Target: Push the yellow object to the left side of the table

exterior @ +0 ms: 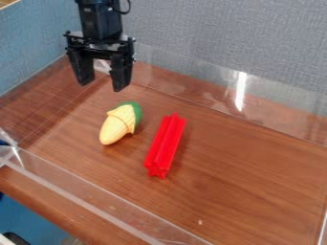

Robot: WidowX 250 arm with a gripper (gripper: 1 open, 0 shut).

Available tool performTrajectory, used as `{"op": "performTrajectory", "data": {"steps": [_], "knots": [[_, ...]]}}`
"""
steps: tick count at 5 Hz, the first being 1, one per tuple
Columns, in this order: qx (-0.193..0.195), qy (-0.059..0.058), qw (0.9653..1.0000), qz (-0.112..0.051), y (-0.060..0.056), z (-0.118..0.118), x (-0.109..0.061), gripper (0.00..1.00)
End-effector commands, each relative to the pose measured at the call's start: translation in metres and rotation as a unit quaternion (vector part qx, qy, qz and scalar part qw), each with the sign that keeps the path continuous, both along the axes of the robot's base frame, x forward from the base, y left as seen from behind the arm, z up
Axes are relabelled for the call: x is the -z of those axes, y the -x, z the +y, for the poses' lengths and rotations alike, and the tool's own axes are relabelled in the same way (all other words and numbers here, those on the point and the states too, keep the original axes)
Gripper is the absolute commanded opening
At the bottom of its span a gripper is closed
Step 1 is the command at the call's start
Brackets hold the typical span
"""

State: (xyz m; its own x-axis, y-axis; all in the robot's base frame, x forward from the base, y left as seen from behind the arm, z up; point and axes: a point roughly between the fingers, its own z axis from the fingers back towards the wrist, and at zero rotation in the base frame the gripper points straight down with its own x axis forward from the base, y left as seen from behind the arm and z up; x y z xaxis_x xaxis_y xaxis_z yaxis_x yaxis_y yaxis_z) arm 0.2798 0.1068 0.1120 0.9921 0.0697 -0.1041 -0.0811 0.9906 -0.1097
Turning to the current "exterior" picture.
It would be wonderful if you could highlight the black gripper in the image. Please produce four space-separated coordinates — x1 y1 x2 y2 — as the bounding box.
64 31 134 92

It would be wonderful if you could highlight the yellow toy corn cob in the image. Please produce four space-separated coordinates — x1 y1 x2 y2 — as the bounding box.
100 101 142 145

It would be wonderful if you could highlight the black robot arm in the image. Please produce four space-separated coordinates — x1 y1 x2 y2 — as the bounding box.
64 0 134 92

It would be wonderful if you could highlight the red star-shaped plastic block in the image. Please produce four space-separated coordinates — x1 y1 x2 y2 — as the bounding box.
142 113 186 179

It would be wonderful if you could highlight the clear acrylic corner bracket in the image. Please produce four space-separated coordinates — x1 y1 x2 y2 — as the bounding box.
93 59 110 75

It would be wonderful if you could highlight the black cable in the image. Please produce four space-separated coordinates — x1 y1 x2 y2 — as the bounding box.
112 0 133 15

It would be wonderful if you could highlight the clear acrylic left bracket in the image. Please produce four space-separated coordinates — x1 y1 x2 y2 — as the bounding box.
0 127 24 168

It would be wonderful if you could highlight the clear acrylic back wall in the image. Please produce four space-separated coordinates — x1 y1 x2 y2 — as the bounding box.
133 43 327 147

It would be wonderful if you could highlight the clear acrylic wall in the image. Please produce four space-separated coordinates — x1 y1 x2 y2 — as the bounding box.
133 43 327 147
0 149 212 245

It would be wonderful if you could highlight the clear acrylic front wall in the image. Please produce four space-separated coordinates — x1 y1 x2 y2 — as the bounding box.
0 149 212 245

